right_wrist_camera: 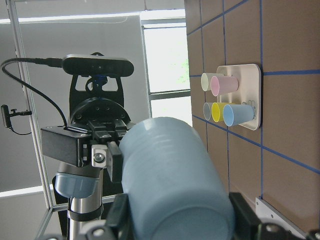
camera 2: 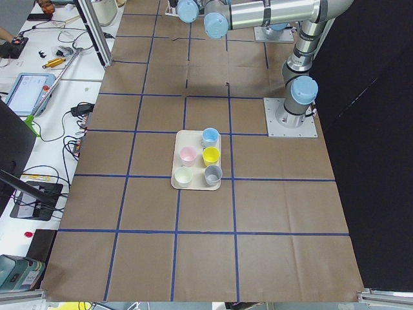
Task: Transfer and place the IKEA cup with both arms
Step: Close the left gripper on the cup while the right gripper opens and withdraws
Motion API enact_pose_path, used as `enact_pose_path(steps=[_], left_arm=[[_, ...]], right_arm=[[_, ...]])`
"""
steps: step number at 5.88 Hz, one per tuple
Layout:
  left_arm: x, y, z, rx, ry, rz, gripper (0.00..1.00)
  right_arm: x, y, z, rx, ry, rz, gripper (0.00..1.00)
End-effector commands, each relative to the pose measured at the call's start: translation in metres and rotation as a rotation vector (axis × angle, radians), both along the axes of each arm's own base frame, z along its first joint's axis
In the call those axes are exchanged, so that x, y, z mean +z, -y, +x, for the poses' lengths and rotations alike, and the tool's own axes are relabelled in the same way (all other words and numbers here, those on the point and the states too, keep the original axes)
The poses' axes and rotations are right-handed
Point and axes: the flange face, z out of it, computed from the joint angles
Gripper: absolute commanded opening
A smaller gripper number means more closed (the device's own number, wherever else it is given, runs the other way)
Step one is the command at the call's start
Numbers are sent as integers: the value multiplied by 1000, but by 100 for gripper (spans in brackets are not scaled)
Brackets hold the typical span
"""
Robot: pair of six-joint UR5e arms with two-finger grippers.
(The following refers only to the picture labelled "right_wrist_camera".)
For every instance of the pale green cup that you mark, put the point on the pale green cup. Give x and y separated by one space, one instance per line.
206 80

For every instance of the pale blue plastic cup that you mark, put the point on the pale blue plastic cup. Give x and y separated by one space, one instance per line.
174 190

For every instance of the yellow cup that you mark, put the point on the yellow cup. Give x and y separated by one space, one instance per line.
217 110

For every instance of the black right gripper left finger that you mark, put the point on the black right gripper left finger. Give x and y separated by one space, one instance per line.
119 218

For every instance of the cream plastic tray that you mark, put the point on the cream plastic tray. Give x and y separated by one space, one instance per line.
249 90

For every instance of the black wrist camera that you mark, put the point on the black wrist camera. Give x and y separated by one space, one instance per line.
92 65

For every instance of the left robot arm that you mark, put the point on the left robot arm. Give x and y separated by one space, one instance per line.
81 184

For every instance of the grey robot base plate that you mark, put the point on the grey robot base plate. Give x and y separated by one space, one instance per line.
268 214

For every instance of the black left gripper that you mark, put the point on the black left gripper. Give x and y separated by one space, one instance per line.
105 122

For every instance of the pink cup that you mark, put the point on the pink cup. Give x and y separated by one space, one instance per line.
221 85

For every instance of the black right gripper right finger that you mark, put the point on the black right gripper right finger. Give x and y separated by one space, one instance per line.
246 221

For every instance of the grey cup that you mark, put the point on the grey cup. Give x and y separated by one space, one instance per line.
207 110

